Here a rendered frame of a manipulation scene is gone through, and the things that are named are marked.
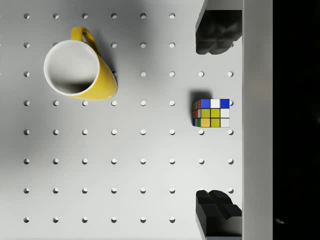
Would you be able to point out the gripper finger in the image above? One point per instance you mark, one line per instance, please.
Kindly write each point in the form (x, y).
(217, 30)
(215, 210)

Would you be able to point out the puzzle cube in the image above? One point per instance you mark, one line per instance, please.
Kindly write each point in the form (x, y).
(215, 115)

